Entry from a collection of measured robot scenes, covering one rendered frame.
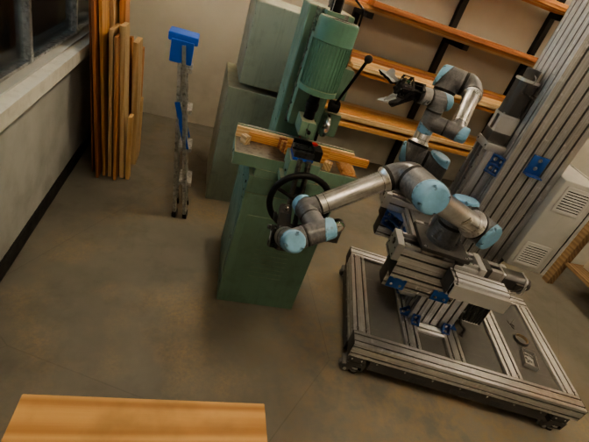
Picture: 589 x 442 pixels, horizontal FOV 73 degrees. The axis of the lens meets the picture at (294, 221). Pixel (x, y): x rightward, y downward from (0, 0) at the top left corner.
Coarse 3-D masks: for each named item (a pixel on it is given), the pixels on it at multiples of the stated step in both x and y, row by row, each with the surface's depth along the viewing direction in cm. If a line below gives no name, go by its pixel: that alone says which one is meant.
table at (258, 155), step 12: (240, 144) 184; (252, 144) 188; (264, 144) 192; (240, 156) 177; (252, 156) 178; (264, 156) 180; (276, 156) 184; (264, 168) 182; (276, 168) 183; (336, 168) 193; (324, 180) 189; (336, 180) 189; (348, 180) 190
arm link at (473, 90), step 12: (468, 84) 198; (480, 84) 197; (468, 96) 192; (480, 96) 196; (468, 108) 186; (456, 120) 181; (468, 120) 183; (444, 132) 180; (456, 132) 178; (468, 132) 177
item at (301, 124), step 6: (300, 114) 190; (300, 120) 187; (306, 120) 185; (312, 120) 188; (300, 126) 185; (306, 126) 185; (312, 126) 185; (300, 132) 186; (306, 132) 187; (312, 132) 187
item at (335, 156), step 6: (252, 132) 189; (252, 138) 190; (258, 138) 190; (264, 138) 190; (270, 138) 190; (276, 138) 192; (270, 144) 192; (276, 144) 193; (330, 156) 199; (336, 156) 199; (342, 156) 200; (348, 156) 200; (348, 162) 202; (354, 162) 202; (360, 162) 203; (366, 162) 203
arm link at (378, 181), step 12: (384, 168) 144; (396, 168) 142; (360, 180) 143; (372, 180) 143; (384, 180) 143; (396, 180) 142; (324, 192) 142; (336, 192) 141; (348, 192) 141; (360, 192) 142; (372, 192) 143; (300, 204) 140; (312, 204) 139; (324, 204) 140; (336, 204) 141; (300, 216) 138
